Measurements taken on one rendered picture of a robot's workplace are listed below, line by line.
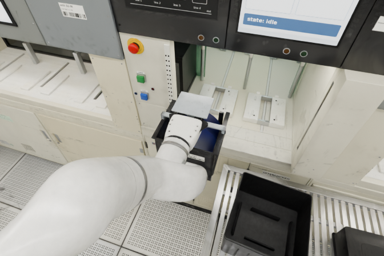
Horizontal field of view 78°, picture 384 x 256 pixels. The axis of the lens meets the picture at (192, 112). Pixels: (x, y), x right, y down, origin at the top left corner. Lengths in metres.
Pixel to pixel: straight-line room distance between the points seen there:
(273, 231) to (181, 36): 0.86
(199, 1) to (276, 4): 0.22
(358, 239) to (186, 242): 1.11
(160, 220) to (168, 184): 1.44
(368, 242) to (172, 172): 0.86
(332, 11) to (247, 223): 0.84
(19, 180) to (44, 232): 2.23
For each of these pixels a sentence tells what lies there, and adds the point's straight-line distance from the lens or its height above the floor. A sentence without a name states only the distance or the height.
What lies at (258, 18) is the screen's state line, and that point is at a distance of 0.76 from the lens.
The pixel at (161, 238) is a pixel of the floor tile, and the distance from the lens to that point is 1.91.
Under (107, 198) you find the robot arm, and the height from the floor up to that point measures 1.56.
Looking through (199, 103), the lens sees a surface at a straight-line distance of 0.80.
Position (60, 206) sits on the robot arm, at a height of 1.59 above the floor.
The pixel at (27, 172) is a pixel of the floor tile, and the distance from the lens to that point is 2.52.
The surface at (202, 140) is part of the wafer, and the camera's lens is 0.92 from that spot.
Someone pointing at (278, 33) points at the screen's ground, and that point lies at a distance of 0.78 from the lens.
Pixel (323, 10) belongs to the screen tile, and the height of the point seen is 1.56.
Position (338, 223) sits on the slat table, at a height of 0.76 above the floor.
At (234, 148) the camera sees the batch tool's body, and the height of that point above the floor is 0.87.
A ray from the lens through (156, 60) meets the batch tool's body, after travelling 0.95.
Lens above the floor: 1.83
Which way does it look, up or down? 46 degrees down
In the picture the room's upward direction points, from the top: straight up
